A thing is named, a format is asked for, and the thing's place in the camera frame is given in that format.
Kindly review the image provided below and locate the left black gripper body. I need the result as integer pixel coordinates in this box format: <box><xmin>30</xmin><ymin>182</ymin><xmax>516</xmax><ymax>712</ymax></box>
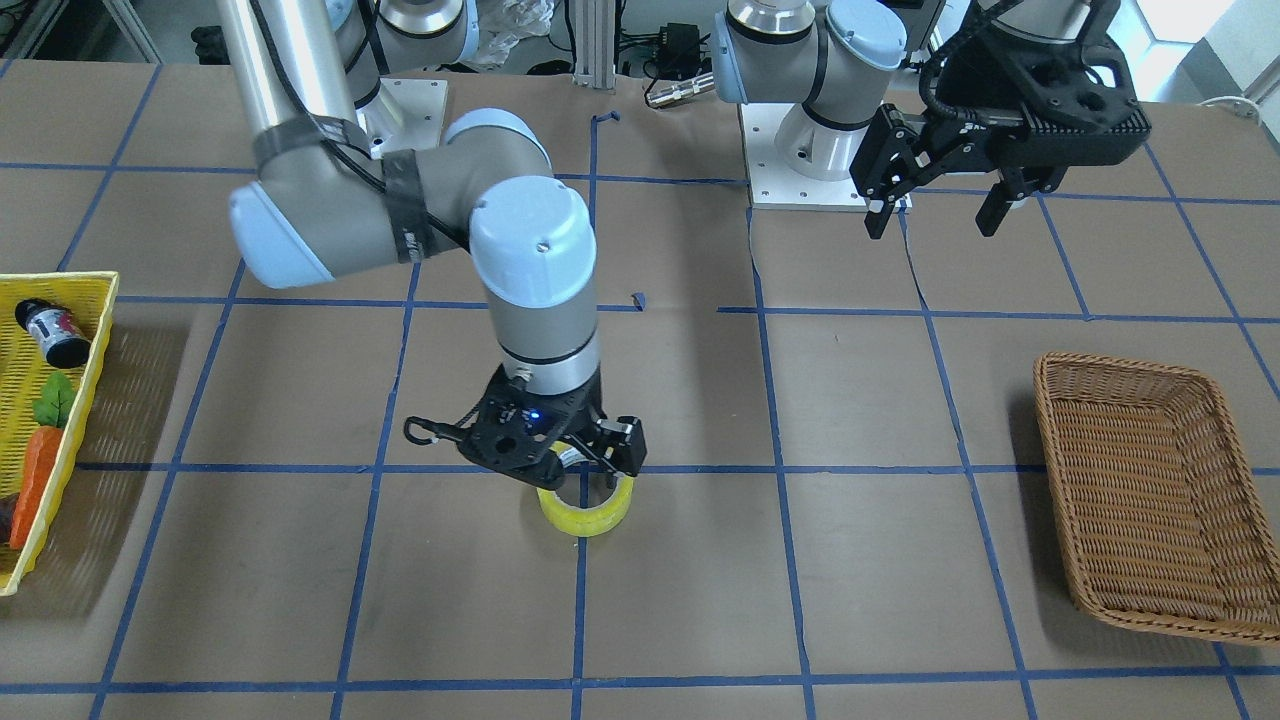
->
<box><xmin>925</xmin><ymin>26</ymin><xmax>1153</xmax><ymax>173</ymax></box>

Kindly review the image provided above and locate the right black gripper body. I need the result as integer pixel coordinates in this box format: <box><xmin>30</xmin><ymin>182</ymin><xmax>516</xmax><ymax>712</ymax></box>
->
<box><xmin>457</xmin><ymin>366</ymin><xmax>605</xmax><ymax>489</ymax></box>

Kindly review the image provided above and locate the yellow tape roll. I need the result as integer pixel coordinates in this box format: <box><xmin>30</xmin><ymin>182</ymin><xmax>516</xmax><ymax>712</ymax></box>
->
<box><xmin>536</xmin><ymin>475</ymin><xmax>636</xmax><ymax>538</ymax></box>

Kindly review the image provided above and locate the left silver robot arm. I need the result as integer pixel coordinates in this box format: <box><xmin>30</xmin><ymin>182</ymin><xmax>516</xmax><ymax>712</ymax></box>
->
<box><xmin>710</xmin><ymin>1</ymin><xmax>1153</xmax><ymax>240</ymax></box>

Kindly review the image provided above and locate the silver metal cylinder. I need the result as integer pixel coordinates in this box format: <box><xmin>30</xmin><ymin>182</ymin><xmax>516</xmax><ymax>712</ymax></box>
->
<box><xmin>645</xmin><ymin>72</ymin><xmax>716</xmax><ymax>110</ymax></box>

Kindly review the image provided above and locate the black power adapter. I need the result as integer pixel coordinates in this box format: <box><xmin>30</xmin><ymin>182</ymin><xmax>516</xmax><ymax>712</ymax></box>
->
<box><xmin>654</xmin><ymin>23</ymin><xmax>701</xmax><ymax>79</ymax></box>

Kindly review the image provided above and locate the brown wicker basket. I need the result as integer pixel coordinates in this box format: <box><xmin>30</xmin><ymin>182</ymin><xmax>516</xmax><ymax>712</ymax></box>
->
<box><xmin>1033</xmin><ymin>352</ymin><xmax>1279</xmax><ymax>647</ymax></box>

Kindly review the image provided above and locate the yellow plastic basket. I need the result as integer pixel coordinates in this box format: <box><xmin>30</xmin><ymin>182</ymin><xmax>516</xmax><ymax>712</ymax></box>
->
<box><xmin>1</xmin><ymin>272</ymin><xmax>120</xmax><ymax>596</ymax></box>

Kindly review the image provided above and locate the small dark bottle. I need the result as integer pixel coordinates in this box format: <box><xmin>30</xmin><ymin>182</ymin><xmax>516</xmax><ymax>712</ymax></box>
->
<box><xmin>14</xmin><ymin>299</ymin><xmax>92</xmax><ymax>370</ymax></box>

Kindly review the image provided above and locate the orange toy carrot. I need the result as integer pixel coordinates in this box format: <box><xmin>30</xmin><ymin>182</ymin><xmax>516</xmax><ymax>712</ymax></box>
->
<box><xmin>6</xmin><ymin>372</ymin><xmax>76</xmax><ymax>550</ymax></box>

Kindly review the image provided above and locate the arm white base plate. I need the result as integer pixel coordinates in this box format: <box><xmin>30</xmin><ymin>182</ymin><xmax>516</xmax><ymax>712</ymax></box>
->
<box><xmin>739</xmin><ymin>102</ymin><xmax>882</xmax><ymax>213</ymax></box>
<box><xmin>356</xmin><ymin>78</ymin><xmax>449</xmax><ymax>159</ymax></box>

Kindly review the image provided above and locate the aluminium frame post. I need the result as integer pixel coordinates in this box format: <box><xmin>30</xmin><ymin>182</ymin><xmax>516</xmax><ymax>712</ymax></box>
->
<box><xmin>566</xmin><ymin>1</ymin><xmax>618</xmax><ymax>94</ymax></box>

